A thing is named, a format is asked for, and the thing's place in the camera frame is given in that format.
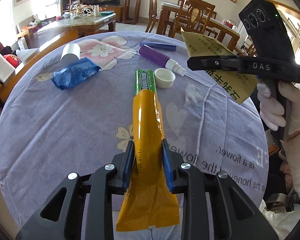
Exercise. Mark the white cylinder cup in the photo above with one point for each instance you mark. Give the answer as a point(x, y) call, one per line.
point(70, 54)

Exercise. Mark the wooden dining chair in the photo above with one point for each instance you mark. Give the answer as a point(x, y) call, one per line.
point(192, 16)

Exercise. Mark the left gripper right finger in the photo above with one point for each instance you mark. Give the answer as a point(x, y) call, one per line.
point(215, 207)

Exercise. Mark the right white gloved hand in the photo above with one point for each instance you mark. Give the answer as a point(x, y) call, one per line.
point(272, 111)

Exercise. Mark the white round cap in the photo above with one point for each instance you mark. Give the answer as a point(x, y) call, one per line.
point(164, 78)

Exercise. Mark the blue snack wrapper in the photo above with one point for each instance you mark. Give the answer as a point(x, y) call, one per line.
point(75, 74)

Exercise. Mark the purple spray bottle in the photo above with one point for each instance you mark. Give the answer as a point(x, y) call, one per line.
point(161, 60)

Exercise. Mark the brown paper bag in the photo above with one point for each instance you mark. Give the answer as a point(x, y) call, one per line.
point(209, 55)

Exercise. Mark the purple floral tablecloth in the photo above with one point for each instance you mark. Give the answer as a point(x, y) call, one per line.
point(46, 133)

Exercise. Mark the green chewing gum pack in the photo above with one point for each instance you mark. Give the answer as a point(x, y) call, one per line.
point(145, 80)

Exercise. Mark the yellow foil snack wrapper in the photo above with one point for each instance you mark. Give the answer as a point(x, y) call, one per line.
point(148, 201)

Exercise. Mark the wooden coffee table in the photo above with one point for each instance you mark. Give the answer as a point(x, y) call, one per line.
point(85, 25)

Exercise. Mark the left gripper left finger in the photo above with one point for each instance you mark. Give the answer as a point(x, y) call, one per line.
point(82, 201)

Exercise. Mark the tall wooden plant stand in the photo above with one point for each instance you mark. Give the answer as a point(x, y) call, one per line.
point(131, 11)

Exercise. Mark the red pillow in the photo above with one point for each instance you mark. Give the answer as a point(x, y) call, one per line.
point(13, 60)

